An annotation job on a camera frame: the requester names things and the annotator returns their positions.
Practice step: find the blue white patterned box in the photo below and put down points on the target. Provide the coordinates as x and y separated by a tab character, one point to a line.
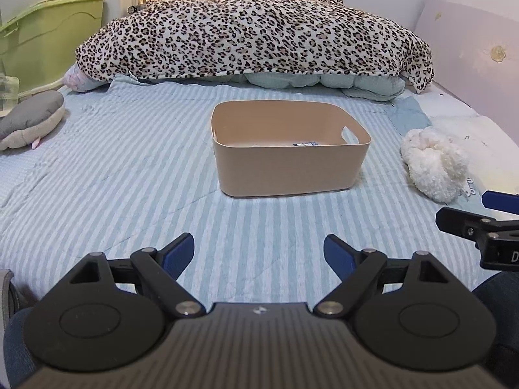
305	144

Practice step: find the green plastic storage box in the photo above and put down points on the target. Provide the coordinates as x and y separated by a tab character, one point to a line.
48	36

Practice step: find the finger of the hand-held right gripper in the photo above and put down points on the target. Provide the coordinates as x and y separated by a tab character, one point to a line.
500	200
462	221

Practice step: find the beige plastic storage bin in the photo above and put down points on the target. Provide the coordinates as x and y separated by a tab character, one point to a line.
284	166

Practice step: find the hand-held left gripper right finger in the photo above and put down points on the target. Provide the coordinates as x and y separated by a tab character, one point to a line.
338	257

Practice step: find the teal checked quilt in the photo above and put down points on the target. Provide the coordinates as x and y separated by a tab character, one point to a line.
324	81

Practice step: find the blue striped bed sheet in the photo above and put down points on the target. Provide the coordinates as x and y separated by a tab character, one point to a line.
142	178

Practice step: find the person's left leg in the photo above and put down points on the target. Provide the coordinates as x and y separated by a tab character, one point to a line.
18	348

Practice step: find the person's right leg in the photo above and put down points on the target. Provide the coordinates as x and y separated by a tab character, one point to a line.
500	304

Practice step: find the white fluffy plush toy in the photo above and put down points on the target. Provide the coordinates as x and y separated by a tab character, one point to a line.
436	166

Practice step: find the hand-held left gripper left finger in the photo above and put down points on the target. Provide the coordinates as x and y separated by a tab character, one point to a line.
178	256

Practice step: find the grey plush cushion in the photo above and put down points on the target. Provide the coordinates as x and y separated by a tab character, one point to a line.
28	117

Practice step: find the pink floral board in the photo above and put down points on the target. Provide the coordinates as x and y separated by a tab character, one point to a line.
470	48

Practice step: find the pink floral pillow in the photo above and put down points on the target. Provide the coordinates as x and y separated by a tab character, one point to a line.
81	79

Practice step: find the clear plastic container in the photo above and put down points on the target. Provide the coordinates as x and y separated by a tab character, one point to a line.
8	95

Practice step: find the person's leg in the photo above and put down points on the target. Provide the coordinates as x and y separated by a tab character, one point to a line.
500	304
18	348

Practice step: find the leopard print blanket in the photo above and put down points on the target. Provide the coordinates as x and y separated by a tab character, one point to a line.
251	36

